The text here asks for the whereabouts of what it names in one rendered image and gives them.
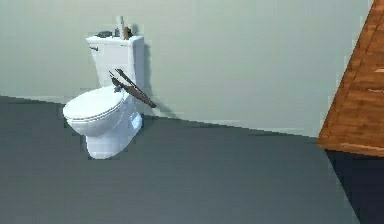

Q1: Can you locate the dark brown long stick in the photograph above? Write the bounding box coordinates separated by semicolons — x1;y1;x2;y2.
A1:
107;68;157;109

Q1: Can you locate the brown wooden cupboard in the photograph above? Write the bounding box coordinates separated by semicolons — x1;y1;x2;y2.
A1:
316;0;384;158

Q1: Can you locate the pale tall bottle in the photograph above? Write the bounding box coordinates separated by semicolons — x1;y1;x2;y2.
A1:
119;15;126;40

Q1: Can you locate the white toilet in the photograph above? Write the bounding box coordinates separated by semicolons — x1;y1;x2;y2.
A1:
62;34;146;160

